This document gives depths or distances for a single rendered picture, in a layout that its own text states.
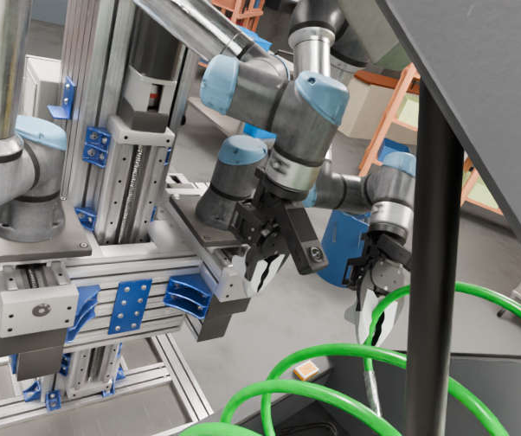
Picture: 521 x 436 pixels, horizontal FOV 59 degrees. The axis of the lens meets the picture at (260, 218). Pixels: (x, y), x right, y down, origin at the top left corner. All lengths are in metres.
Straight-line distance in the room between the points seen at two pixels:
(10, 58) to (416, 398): 0.71
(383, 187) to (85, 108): 0.69
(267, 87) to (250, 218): 0.19
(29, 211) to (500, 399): 0.94
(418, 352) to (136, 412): 1.63
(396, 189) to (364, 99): 6.01
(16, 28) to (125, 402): 1.36
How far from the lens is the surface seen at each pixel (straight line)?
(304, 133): 0.61
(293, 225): 0.65
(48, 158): 0.96
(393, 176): 0.88
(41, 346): 1.13
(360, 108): 6.88
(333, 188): 0.89
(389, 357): 0.53
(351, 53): 1.09
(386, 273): 0.82
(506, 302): 0.63
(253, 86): 0.62
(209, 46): 0.76
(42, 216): 1.03
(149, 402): 1.84
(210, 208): 1.21
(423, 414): 0.23
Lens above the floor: 1.65
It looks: 27 degrees down
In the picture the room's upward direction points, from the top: 21 degrees clockwise
